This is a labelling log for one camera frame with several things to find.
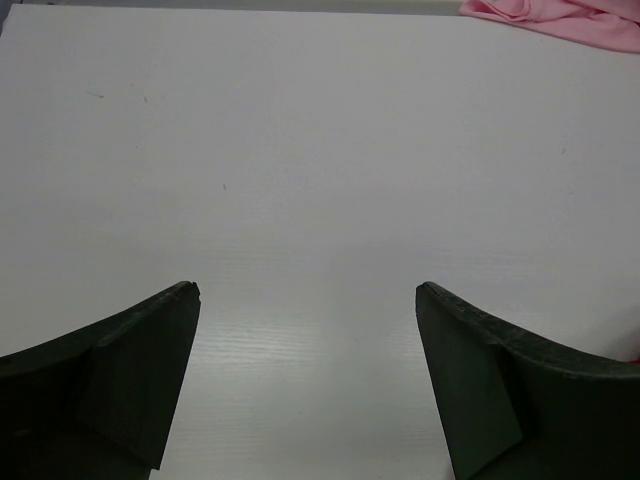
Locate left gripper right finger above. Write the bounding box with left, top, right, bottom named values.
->
left=415, top=282, right=639, bottom=479

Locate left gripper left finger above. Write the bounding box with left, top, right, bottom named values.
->
left=1, top=281, right=201, bottom=479

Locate pink t shirt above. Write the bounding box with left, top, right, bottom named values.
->
left=459, top=0, right=639, bottom=54

